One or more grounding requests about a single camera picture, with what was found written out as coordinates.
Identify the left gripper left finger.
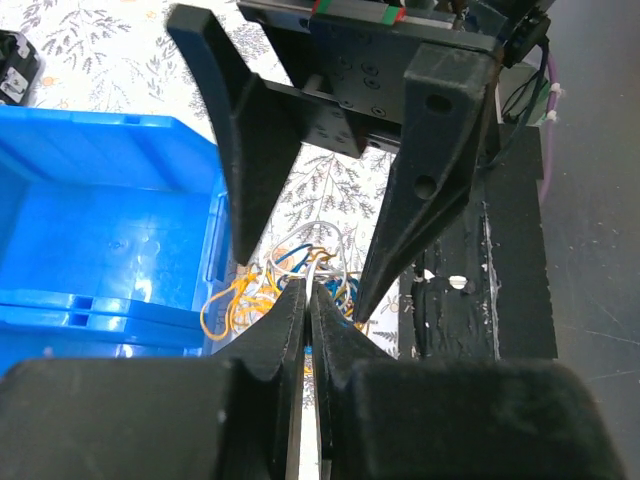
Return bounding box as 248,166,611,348
1,280,306,479

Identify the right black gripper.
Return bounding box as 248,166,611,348
166,1,550,322

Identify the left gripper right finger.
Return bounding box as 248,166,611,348
309,285,626,479

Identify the yellow wire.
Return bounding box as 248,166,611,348
199,244,371,342

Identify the white wire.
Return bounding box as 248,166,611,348
267,219,351,291

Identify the blue plastic divided bin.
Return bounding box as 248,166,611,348
1,106,230,369

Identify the floral patterned table mat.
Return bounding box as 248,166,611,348
0,0,416,480

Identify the black poker chip case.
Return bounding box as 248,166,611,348
0,30,44,106

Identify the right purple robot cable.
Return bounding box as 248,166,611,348
538,52,565,201

